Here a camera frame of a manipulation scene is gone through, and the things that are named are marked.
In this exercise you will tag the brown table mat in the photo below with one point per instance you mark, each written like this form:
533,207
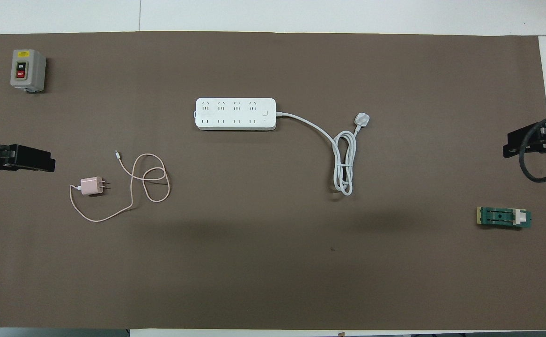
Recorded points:
254,262

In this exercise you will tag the pink charger adapter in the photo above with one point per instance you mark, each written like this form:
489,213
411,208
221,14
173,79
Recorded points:
91,185

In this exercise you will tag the grey on-off switch box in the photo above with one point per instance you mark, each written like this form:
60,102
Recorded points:
27,70

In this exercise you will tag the green knife switch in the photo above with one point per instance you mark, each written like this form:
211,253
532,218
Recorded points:
502,218

